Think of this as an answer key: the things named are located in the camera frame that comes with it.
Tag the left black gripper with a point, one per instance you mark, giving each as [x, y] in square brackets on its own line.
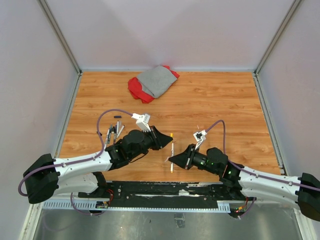
[160, 140]

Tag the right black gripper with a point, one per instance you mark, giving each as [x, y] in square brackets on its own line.
[185, 160]

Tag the white pen black end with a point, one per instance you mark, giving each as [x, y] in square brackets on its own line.
[119, 126]

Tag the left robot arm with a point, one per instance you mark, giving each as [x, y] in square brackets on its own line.
[49, 176]

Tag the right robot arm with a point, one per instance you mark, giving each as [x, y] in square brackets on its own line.
[300, 192]

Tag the angled white pen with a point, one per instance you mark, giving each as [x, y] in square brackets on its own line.
[120, 131]

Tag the purple pen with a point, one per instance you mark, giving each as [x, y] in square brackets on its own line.
[115, 133]

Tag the white marker blue tip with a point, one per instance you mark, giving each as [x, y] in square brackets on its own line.
[107, 139]

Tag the red cloth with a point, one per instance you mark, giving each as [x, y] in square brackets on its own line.
[135, 89]

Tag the grey folded cloth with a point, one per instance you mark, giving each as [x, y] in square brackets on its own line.
[156, 81]

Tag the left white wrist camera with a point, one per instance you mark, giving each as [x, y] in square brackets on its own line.
[142, 121]

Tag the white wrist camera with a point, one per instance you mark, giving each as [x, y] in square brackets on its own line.
[200, 137]
[142, 121]

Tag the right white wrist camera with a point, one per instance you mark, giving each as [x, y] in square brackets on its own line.
[200, 137]

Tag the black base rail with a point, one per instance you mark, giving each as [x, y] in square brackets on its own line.
[176, 195]

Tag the grey cable duct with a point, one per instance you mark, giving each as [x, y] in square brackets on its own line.
[91, 205]

